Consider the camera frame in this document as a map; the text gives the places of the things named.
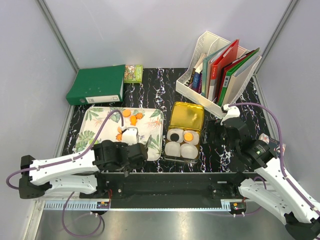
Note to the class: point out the floral pink pouch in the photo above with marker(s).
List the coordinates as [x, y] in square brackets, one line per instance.
[273, 145]

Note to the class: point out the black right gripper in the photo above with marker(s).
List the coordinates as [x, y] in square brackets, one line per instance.
[213, 125]

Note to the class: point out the black round cookie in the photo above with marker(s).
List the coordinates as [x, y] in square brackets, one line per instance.
[174, 137]

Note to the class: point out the orange flower cookie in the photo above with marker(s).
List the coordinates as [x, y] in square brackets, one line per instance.
[139, 116]

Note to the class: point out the blue book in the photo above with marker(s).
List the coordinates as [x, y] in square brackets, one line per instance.
[197, 82]

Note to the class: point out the red folder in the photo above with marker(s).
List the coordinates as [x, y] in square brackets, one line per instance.
[224, 57]

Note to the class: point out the grey slotted cable duct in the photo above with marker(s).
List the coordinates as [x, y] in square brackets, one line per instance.
[94, 205]

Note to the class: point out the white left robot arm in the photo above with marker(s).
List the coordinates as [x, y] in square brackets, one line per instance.
[78, 172]

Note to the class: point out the gold cookie tin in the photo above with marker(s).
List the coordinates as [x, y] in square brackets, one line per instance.
[186, 116]

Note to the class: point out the orange round cookie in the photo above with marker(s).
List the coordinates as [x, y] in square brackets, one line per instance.
[119, 137]
[126, 113]
[119, 130]
[188, 136]

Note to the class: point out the green ring binder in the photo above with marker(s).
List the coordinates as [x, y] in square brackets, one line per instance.
[97, 85]

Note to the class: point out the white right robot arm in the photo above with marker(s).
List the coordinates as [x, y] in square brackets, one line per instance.
[292, 205]

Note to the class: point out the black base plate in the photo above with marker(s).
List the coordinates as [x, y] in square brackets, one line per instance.
[167, 190]

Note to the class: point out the teal folder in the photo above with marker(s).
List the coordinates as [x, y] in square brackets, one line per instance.
[205, 69]

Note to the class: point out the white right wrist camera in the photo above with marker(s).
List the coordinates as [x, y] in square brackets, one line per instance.
[230, 112]

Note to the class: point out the beige folder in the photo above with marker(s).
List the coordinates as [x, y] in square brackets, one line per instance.
[240, 79]

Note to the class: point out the orange fish cookie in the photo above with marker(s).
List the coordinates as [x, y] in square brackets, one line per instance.
[133, 120]

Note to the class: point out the green folder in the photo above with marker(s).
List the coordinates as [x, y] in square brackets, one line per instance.
[230, 74]

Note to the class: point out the green card box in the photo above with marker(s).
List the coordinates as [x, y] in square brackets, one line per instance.
[133, 74]

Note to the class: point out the white file organizer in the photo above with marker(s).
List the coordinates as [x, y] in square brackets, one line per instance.
[207, 43]

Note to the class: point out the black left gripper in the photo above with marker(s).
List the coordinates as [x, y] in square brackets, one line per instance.
[131, 166]

